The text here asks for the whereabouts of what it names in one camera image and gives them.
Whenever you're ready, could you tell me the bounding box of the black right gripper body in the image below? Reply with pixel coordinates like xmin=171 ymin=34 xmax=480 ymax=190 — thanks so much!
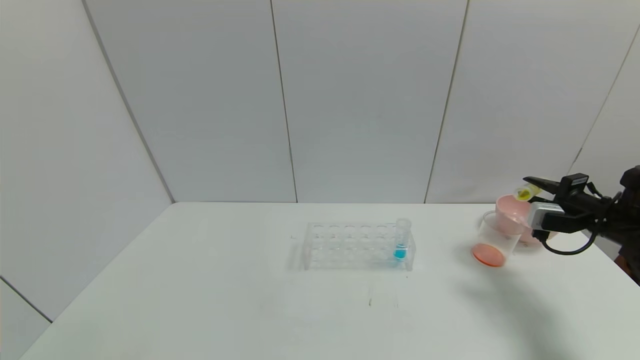
xmin=553 ymin=172 xmax=612 ymax=212

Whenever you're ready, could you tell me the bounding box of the test tube with yellow pigment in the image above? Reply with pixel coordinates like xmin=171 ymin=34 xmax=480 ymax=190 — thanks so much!
xmin=515 ymin=183 xmax=542 ymax=202

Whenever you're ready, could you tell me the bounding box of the clear plastic beaker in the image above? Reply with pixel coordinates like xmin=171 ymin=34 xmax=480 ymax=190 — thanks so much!
xmin=471 ymin=210 xmax=526 ymax=268

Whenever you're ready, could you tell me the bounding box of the test tube with blue pigment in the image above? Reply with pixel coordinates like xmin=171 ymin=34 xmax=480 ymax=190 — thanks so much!
xmin=395 ymin=217 xmax=413 ymax=261

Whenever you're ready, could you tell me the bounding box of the clear plastic test tube rack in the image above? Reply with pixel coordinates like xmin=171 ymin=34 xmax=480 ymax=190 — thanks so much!
xmin=302 ymin=220 xmax=417 ymax=272

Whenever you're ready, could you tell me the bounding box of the pink bowl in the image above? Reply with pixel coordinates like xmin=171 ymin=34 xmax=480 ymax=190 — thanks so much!
xmin=496 ymin=195 xmax=558 ymax=245

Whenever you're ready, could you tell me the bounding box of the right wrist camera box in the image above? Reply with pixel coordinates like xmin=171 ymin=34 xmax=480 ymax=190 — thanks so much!
xmin=528 ymin=202 xmax=566 ymax=231

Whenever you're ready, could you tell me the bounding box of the black camera cable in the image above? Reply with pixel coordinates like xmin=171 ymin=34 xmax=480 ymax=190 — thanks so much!
xmin=534 ymin=225 xmax=601 ymax=256

